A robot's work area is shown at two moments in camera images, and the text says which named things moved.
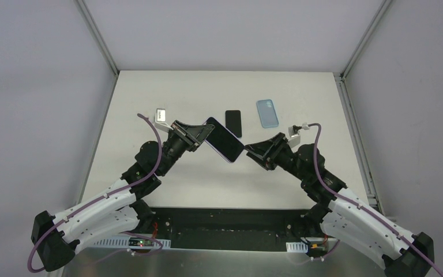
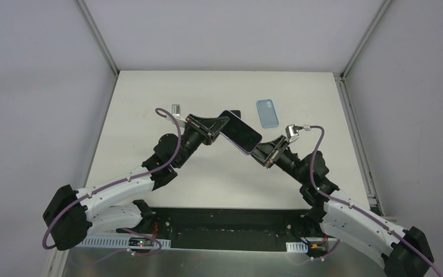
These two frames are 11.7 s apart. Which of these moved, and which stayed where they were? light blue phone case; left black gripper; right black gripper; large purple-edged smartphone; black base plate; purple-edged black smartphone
Moved: purple-edged black smartphone; left black gripper; large purple-edged smartphone
Stayed: black base plate; light blue phone case; right black gripper
